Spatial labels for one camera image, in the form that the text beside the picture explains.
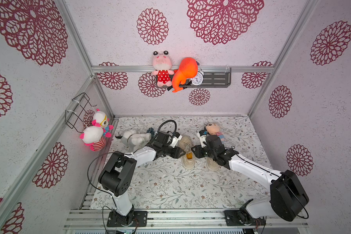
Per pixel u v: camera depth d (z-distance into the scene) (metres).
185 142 1.00
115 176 0.48
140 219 0.73
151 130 0.99
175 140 0.83
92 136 0.85
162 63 0.82
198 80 0.90
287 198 0.42
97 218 0.75
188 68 0.85
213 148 0.65
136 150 0.60
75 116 0.76
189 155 0.92
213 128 1.02
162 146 0.75
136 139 0.88
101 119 0.94
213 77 0.92
